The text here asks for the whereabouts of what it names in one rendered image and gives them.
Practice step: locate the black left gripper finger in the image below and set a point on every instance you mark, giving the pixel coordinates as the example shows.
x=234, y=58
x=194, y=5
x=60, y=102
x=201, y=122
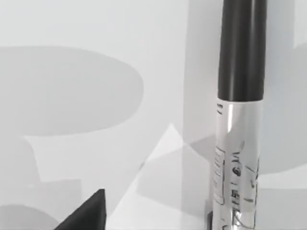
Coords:
x=92, y=213

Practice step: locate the black and silver bottle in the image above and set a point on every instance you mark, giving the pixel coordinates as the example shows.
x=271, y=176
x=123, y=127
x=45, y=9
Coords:
x=239, y=119

